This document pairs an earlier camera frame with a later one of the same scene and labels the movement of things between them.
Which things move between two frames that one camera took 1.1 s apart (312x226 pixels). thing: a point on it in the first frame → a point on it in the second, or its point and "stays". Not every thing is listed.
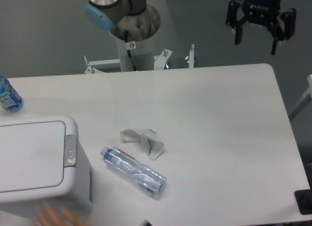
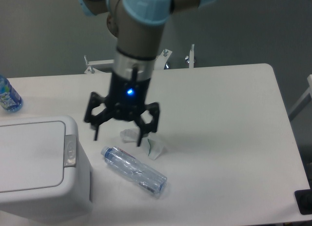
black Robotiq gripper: (261, 8) → (128, 97)
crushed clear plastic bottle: (141, 174) stays
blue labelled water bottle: (10, 100) stays
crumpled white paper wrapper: (150, 142) stays
